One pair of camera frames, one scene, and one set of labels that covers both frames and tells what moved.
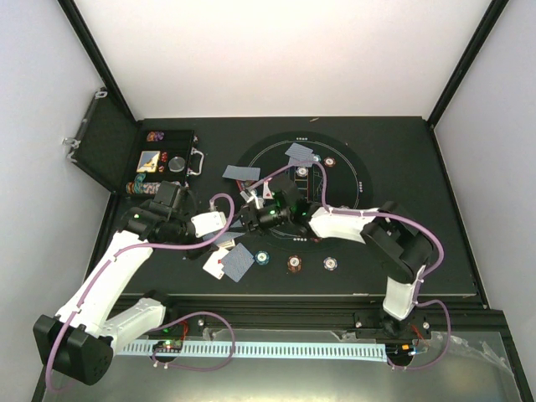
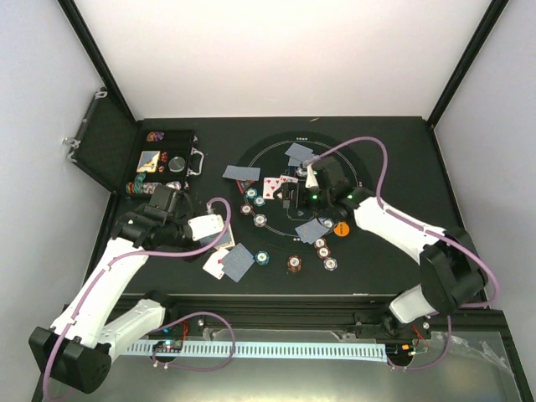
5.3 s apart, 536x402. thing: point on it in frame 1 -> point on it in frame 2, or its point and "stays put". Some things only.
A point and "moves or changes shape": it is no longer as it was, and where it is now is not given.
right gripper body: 255,224 -> 289,191
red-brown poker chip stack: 294,263 stays put
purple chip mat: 301,172 stays put
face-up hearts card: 266,191 stays put
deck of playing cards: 225,240 moves or changes shape
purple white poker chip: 330,263 stays put
